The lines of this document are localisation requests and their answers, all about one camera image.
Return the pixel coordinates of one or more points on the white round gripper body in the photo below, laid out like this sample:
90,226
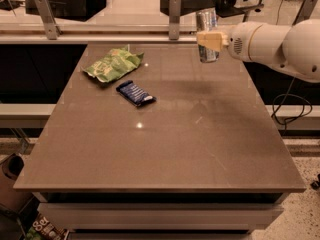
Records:
239,42

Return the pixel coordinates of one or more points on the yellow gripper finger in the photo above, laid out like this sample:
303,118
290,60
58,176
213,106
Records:
214,40

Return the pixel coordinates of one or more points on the silver redbull can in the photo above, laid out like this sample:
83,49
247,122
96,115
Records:
206,21

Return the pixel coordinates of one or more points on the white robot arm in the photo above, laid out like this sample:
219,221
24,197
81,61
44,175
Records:
291,50

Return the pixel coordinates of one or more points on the green chip bag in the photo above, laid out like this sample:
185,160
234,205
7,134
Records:
114,65

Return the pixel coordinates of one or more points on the dark blue snack packet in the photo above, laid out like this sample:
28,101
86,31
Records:
134,94

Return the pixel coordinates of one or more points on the grey drawer cabinet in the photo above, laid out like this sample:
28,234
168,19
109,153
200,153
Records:
241,218

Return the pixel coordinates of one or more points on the printed snack box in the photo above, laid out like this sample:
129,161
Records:
43,229

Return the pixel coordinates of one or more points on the brown bin with hole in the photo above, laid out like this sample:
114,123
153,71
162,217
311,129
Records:
12,200

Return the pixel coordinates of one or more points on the middle metal rail bracket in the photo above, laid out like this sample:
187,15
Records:
174,19

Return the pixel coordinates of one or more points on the metal rail bracket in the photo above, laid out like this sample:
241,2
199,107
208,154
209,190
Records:
52,30
305,11
174,19

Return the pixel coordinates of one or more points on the right metal rail bracket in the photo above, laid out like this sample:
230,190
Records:
305,11

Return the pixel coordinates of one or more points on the left metal rail bracket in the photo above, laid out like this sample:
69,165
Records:
52,30

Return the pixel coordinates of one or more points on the glass barrier rail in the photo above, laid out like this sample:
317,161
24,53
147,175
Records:
36,34

